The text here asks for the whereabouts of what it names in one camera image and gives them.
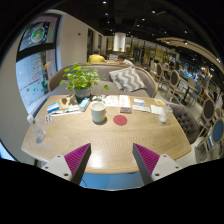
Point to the green potted plant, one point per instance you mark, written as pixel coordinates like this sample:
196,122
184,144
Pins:
81,79

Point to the grey tufted armchair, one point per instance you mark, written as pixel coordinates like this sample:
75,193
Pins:
186,121

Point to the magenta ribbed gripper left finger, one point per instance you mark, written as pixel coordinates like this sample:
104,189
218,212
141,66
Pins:
71,166

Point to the grey zigzag cushion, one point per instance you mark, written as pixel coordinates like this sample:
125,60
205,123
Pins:
127,79

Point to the person in yellow shirt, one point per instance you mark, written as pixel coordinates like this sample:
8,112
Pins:
96,57

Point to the blue tissue pack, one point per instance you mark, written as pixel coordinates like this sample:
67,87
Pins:
84,104

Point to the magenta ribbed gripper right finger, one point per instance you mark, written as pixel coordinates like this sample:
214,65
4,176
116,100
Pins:
152,166

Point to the white ceramic mug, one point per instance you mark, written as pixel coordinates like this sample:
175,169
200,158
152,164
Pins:
98,112

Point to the white leaflet on table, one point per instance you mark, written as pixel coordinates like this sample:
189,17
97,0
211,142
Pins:
111,101

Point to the beige curved sofa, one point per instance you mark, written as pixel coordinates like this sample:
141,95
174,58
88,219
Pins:
108,72

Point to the clear plastic water bottle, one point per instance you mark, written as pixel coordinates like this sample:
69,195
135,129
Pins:
36,127

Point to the blue white card box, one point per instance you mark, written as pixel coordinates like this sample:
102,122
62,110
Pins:
52,107

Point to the clear plastic cup with straw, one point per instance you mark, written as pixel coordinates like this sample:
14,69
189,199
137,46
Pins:
165,113

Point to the blue round-back chair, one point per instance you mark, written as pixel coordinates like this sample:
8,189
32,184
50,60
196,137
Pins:
213,137

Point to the red round coaster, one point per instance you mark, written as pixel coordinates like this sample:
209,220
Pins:
120,120

